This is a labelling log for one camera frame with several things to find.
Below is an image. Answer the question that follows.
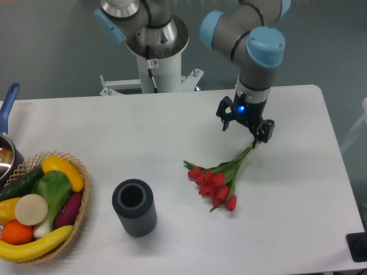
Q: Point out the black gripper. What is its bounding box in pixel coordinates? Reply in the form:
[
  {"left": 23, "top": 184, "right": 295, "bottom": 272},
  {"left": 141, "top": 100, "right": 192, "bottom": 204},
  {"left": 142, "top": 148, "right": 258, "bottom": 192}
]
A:
[{"left": 216, "top": 94, "right": 275, "bottom": 149}]

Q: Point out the red tulip bouquet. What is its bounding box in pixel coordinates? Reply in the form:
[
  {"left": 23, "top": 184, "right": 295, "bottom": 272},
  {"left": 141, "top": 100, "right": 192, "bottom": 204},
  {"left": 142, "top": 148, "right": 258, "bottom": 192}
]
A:
[{"left": 183, "top": 142, "right": 255, "bottom": 211}]

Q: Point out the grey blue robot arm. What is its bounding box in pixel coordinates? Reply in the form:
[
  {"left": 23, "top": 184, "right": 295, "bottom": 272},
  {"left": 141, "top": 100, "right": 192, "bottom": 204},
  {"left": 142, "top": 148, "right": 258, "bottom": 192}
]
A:
[{"left": 94, "top": 1, "right": 291, "bottom": 143}]

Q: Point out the dark grey ribbed vase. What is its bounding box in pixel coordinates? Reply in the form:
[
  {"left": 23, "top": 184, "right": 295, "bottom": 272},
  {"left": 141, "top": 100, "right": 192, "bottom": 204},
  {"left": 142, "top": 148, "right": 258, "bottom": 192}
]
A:
[{"left": 112, "top": 179, "right": 157, "bottom": 237}]

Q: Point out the black device table edge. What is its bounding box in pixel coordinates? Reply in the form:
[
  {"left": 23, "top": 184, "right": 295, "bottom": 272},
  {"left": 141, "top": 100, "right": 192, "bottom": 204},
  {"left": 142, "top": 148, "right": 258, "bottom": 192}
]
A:
[{"left": 346, "top": 232, "right": 366, "bottom": 262}]

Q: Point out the yellow squash top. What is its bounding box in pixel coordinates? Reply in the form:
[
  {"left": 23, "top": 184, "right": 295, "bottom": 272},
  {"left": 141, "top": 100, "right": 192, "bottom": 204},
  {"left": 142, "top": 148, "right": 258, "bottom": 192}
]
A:
[{"left": 41, "top": 155, "right": 84, "bottom": 192}]

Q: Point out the green bok choy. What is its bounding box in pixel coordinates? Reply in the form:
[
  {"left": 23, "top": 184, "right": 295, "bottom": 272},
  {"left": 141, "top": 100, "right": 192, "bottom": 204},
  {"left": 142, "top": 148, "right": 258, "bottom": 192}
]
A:
[{"left": 31, "top": 171, "right": 71, "bottom": 239}]

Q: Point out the purple sweet potato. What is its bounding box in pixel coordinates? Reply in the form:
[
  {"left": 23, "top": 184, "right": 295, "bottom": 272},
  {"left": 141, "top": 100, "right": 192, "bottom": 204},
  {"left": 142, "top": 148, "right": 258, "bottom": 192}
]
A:
[{"left": 54, "top": 192, "right": 83, "bottom": 229}]

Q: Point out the woven wicker basket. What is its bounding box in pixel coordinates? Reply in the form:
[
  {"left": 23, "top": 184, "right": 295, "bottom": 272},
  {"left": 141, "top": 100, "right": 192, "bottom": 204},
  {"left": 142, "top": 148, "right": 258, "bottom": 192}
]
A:
[{"left": 5, "top": 151, "right": 90, "bottom": 264}]

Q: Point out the dark green cucumber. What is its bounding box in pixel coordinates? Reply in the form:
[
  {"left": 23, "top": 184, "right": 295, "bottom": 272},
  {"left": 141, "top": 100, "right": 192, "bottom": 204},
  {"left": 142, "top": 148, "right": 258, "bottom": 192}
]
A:
[{"left": 1, "top": 167, "right": 44, "bottom": 201}]

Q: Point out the beige round slice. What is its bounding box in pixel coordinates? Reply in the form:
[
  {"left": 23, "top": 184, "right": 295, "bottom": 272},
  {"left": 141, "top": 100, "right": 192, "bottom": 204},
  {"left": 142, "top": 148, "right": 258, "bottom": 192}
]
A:
[{"left": 14, "top": 194, "right": 48, "bottom": 226}]

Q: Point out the small yellow pepper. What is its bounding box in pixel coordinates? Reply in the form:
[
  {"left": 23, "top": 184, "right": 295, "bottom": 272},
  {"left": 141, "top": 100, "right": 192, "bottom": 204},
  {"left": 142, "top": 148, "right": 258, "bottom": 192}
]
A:
[{"left": 0, "top": 198, "right": 20, "bottom": 225}]

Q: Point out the orange fruit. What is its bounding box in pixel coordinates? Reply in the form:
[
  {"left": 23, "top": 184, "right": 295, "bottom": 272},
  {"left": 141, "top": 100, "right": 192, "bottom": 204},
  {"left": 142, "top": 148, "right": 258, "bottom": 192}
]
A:
[{"left": 1, "top": 221, "right": 33, "bottom": 245}]

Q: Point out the long yellow squash front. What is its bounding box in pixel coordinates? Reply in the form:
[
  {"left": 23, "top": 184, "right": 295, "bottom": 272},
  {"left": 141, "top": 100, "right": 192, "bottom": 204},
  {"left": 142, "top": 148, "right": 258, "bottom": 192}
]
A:
[{"left": 1, "top": 225, "right": 73, "bottom": 262}]

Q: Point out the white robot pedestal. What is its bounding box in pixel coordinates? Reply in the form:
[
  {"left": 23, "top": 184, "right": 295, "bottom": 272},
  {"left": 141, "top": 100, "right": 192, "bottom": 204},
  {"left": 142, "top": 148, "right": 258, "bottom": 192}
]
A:
[{"left": 100, "top": 15, "right": 204, "bottom": 96}]

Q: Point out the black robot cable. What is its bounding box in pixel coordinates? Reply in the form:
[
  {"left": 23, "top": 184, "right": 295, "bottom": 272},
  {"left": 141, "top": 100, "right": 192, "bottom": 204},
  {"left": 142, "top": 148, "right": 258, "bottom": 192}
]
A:
[{"left": 144, "top": 45, "right": 159, "bottom": 93}]

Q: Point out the blue handled saucepan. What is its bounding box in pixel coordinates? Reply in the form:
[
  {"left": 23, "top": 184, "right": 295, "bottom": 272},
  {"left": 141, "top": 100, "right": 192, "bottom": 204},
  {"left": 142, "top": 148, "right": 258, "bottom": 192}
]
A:
[{"left": 1, "top": 82, "right": 24, "bottom": 190}]

